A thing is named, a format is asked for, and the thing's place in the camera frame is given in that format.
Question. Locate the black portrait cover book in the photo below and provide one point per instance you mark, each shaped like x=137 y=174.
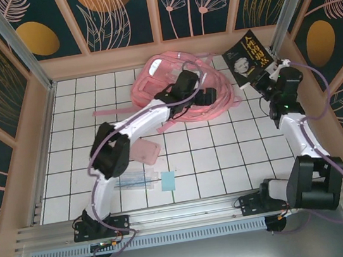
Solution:
x=244 y=57

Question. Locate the pink backpack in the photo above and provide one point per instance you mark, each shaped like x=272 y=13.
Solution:
x=146 y=87

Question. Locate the pink pencil case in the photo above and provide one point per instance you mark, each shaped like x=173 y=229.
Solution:
x=146 y=152

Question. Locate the light blue notepad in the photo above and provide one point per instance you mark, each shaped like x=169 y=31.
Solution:
x=168 y=181

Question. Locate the clear plastic ruler pouch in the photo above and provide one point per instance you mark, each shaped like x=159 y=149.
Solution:
x=137 y=181

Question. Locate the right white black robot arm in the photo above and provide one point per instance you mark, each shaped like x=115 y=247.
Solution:
x=301 y=139

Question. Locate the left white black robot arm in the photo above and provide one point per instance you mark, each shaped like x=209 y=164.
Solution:
x=144 y=119

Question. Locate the small circuit board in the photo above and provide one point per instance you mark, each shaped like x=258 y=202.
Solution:
x=103 y=245

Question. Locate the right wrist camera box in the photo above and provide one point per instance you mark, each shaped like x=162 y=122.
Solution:
x=280 y=64

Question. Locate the aluminium frame post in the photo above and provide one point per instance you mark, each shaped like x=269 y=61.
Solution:
x=293 y=6
x=16 y=45

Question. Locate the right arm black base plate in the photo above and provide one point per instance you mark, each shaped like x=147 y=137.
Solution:
x=249 y=204

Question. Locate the aluminium front rail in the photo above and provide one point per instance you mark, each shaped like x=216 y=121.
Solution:
x=183 y=213

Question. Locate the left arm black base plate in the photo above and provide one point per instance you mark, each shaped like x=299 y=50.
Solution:
x=120 y=222

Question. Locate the metal table side rail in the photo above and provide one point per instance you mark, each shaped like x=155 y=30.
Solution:
x=45 y=152

